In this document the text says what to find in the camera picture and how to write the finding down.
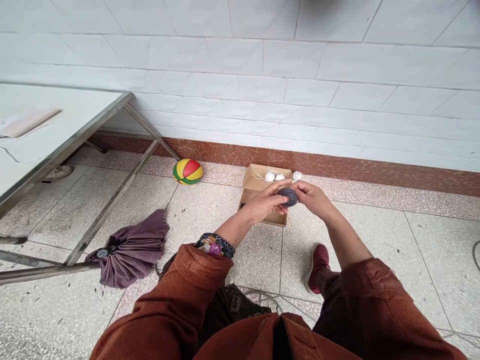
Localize person's legs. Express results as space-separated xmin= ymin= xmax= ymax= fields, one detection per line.
xmin=158 ymin=244 xmax=343 ymax=335

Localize person's body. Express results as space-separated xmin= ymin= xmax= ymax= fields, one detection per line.
xmin=191 ymin=311 xmax=380 ymax=360

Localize person's right fingers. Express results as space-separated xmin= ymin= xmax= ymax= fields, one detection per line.
xmin=294 ymin=182 xmax=313 ymax=207

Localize red yellow green ball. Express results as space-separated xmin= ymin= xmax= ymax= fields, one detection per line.
xmin=172 ymin=158 xmax=205 ymax=186

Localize purple grey yarn ball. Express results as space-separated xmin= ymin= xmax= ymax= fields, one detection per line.
xmin=277 ymin=187 xmax=299 ymax=208

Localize person's left index finger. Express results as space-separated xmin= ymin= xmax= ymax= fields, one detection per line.
xmin=267 ymin=179 xmax=293 ymax=193

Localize purple folded umbrella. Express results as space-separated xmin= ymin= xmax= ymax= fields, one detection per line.
xmin=84 ymin=208 xmax=170 ymax=290

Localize white cables bundle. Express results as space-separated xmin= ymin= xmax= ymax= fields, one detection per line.
xmin=238 ymin=286 xmax=320 ymax=324

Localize beige cloth sheet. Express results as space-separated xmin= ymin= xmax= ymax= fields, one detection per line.
xmin=0 ymin=105 xmax=62 ymax=139

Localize grey worn shoe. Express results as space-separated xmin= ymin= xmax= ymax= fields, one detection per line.
xmin=46 ymin=163 xmax=75 ymax=181

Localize beige yarn strand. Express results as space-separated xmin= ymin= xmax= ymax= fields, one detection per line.
xmin=241 ymin=170 xmax=266 ymax=191

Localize person's right hand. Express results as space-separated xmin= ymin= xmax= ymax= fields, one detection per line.
xmin=294 ymin=181 xmax=337 ymax=223

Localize steel frame table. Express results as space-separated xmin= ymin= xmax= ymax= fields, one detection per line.
xmin=0 ymin=82 xmax=182 ymax=287

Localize open cardboard box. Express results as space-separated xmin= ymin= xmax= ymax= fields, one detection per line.
xmin=238 ymin=163 xmax=294 ymax=227

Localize person's left hand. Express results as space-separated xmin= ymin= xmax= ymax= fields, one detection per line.
xmin=243 ymin=179 xmax=293 ymax=227

